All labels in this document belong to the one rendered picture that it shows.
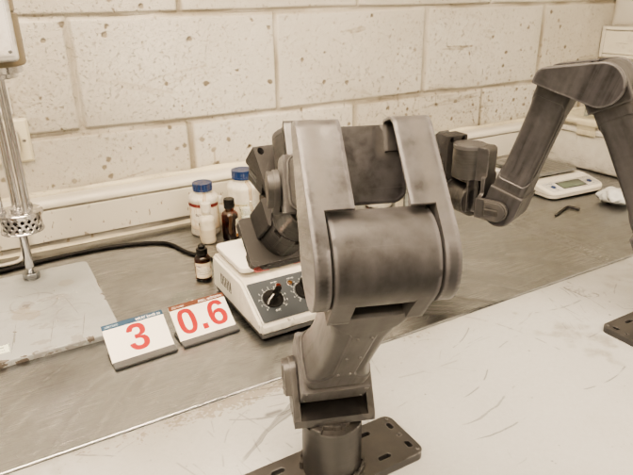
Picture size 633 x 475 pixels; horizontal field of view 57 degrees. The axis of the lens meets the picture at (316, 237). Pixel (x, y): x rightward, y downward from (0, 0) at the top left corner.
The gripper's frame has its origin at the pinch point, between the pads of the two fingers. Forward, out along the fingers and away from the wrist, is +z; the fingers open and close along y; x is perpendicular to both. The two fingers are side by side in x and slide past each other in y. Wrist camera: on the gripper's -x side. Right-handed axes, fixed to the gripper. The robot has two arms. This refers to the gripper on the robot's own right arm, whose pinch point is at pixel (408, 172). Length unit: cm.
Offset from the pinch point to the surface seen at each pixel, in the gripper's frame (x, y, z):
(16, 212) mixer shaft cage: -3, 72, 3
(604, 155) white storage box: 8, -75, 11
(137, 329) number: 11, 59, -16
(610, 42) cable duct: -19, -105, 38
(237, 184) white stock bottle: 4.0, 29.1, 21.8
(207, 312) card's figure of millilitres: 12, 48, -15
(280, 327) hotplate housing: 12.4, 39.6, -23.8
